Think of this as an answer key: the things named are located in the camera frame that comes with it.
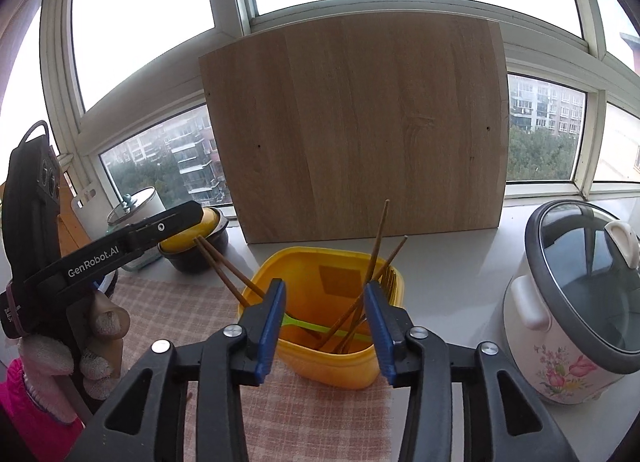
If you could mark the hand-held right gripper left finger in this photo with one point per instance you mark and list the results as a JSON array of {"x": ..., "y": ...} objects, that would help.
[{"x": 267, "y": 342}]

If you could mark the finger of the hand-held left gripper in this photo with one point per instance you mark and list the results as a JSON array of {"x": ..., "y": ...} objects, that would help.
[{"x": 165, "y": 227}]

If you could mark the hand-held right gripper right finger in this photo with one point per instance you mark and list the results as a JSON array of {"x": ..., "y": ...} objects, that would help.
[{"x": 381, "y": 342}]

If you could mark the green plastic spoon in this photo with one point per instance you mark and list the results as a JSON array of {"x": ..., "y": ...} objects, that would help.
[{"x": 305, "y": 324}]

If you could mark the yellow plastic container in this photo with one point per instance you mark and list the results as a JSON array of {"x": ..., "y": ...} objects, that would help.
[{"x": 320, "y": 367}]

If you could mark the dark brown chopstick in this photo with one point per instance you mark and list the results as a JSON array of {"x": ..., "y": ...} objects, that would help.
[
  {"x": 220, "y": 269},
  {"x": 242, "y": 277}
]

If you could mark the person's left forearm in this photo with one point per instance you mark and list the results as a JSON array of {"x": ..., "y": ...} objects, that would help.
[{"x": 25, "y": 422}]

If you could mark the person's left hand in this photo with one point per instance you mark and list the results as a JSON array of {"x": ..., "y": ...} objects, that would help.
[{"x": 107, "y": 319}]

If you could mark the teal white pot glass lid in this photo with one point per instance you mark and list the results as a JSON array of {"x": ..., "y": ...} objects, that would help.
[{"x": 145, "y": 202}]

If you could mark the pine plank board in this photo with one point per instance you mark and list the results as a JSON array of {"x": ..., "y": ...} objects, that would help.
[{"x": 70, "y": 234}]

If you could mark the black casserole yellow lid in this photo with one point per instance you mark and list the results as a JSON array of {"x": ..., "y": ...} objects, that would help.
[{"x": 210, "y": 227}]

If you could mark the white plastic cutting board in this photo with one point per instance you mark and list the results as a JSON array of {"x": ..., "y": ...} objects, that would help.
[{"x": 90, "y": 222}]

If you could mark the checkered table cloth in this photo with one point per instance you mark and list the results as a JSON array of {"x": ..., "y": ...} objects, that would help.
[{"x": 310, "y": 417}]

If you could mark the floral white rice cooker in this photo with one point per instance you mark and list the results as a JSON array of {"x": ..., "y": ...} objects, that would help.
[{"x": 550, "y": 342}]

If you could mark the large light wooden board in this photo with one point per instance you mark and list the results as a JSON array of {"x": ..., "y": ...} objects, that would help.
[{"x": 350, "y": 132}]

